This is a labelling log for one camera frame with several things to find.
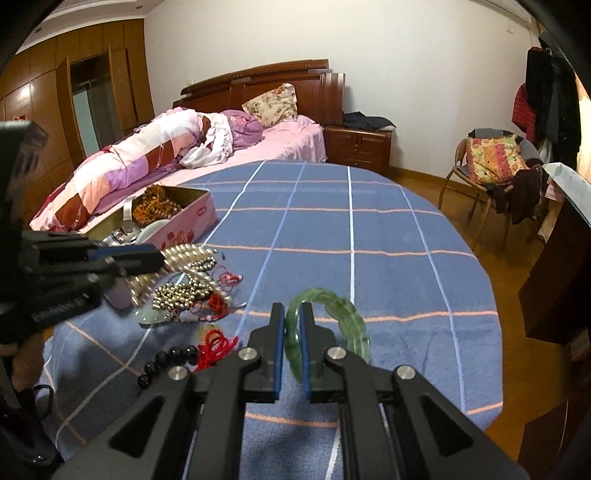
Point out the pink tin box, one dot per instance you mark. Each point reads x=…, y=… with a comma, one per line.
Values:
x=197, y=214

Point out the wooden wardrobe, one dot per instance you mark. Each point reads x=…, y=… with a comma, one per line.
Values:
x=39, y=84

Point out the colourful cushion on chair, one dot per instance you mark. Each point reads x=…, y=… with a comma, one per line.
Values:
x=494, y=161

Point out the dark wooden desk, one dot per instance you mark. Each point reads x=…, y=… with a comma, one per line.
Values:
x=555, y=298

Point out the pink bed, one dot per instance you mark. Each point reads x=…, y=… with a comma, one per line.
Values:
x=300, y=139

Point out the blue plaid tablecloth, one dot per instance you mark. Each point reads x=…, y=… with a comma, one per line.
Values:
x=285, y=227

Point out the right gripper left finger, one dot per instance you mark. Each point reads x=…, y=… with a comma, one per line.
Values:
x=189, y=425

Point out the red cord coin charm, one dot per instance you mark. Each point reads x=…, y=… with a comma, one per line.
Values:
x=212, y=346

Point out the hanging dark coats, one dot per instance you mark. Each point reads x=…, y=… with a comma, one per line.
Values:
x=552, y=95

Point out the left hand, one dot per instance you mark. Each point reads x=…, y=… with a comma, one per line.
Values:
x=27, y=361

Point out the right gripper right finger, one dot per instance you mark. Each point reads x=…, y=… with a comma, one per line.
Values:
x=394, y=423

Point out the white air conditioner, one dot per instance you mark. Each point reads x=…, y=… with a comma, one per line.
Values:
x=510, y=9

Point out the pale jade bangle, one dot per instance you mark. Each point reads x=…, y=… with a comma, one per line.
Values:
x=147, y=232

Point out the silver wristwatch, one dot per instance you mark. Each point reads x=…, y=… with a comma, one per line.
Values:
x=124, y=230

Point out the floral pillow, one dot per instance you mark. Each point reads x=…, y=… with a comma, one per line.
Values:
x=274, y=106

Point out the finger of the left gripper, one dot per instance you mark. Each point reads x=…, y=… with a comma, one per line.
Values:
x=67, y=278
x=101, y=253

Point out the purple garment on bed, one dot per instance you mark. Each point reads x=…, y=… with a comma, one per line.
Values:
x=246, y=129

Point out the wooden nightstand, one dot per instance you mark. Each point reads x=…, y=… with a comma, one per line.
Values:
x=358, y=148

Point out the pale jade pendant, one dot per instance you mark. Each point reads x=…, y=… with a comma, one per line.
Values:
x=149, y=317

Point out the pink patchwork quilt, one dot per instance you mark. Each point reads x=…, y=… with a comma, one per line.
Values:
x=179, y=136

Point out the dark clothes on nightstand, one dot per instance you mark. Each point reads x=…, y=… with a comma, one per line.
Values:
x=358, y=120

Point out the dark garment on chair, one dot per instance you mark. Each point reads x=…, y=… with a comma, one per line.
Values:
x=520, y=198

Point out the wooden headboard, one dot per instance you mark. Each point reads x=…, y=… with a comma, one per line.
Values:
x=319, y=90

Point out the white floral desk cloth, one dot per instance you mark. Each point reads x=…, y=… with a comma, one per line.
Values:
x=565, y=183

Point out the red hanging jacket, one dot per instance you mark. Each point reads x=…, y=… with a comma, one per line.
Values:
x=523, y=116

